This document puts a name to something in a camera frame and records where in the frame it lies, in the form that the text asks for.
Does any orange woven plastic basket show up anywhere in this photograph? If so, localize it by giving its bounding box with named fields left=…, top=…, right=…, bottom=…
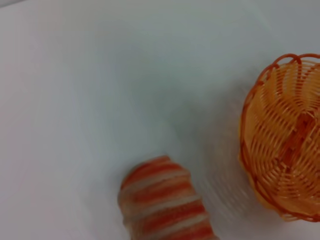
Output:
left=238, top=52, right=320, bottom=223

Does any orange striped bread loaf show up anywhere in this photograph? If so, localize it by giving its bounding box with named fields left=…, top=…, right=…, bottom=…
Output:
left=117, top=155, right=220, bottom=240

